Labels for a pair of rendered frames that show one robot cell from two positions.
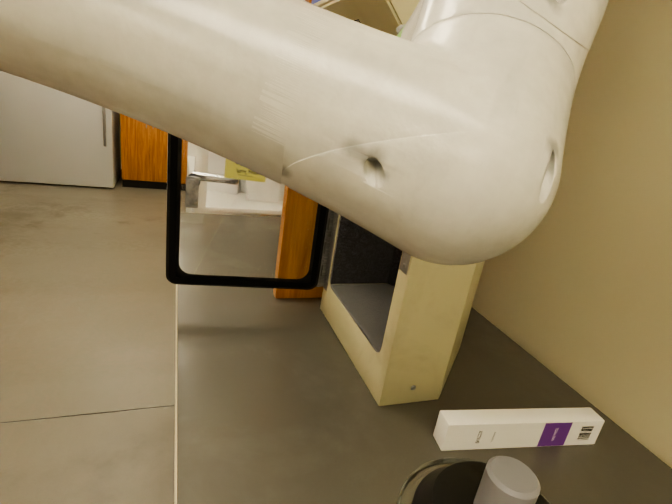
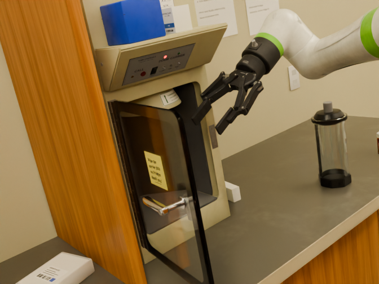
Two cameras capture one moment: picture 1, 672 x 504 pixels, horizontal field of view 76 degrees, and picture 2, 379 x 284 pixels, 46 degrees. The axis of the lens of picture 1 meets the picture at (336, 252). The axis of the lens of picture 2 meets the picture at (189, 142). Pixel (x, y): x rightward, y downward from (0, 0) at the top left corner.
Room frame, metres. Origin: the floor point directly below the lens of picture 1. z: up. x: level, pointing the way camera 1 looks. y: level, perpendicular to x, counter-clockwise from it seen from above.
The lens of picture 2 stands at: (0.94, 1.08, 1.56)
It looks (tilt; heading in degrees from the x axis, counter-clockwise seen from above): 16 degrees down; 256
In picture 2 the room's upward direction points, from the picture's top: 11 degrees counter-clockwise
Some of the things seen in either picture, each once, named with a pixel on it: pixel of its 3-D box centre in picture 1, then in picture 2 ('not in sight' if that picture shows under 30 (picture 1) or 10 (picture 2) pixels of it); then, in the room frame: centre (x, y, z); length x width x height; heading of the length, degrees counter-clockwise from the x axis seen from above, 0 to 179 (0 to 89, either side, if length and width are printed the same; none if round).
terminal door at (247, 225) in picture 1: (252, 191); (159, 192); (0.80, 0.18, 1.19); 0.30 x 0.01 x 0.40; 105
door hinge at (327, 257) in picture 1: (335, 200); (129, 176); (0.84, 0.02, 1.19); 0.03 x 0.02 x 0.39; 22
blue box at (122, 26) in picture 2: not in sight; (132, 21); (0.75, 0.04, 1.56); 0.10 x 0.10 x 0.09; 22
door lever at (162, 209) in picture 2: not in sight; (162, 202); (0.81, 0.25, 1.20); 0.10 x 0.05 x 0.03; 105
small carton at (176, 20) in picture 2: not in sight; (176, 19); (0.64, -0.01, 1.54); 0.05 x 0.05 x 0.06; 19
